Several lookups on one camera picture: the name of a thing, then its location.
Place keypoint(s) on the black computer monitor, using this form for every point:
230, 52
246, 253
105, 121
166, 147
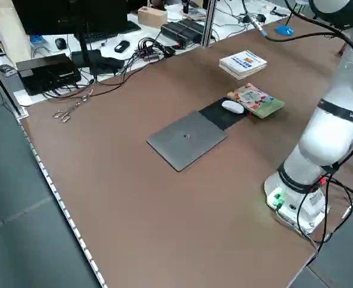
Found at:
68, 15

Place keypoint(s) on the white computer mouse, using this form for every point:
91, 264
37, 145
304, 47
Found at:
232, 107

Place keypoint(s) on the grey closed laptop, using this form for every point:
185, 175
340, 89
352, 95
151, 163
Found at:
185, 141

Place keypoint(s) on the black equipment box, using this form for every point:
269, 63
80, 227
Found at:
44, 72

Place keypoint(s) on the black keyboard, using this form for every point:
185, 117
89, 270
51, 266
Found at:
119, 28

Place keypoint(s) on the colourful green-edged book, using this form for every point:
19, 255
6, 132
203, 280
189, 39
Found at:
261, 102

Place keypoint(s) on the aluminium profile post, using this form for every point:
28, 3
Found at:
209, 24

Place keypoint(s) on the white and blue book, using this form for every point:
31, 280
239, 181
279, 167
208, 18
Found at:
243, 61

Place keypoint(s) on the small black device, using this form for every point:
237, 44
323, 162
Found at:
122, 46

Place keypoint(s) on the black power supply unit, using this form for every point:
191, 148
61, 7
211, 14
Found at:
194, 26
179, 36

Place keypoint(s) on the black computer mouse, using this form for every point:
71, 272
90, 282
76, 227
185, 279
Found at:
60, 43

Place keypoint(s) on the blue desk lamp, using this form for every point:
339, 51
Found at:
285, 30

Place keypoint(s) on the cardboard box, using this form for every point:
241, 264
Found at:
152, 17

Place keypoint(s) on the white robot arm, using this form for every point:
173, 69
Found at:
329, 135

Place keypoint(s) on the black mouse pad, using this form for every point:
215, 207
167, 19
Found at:
221, 118

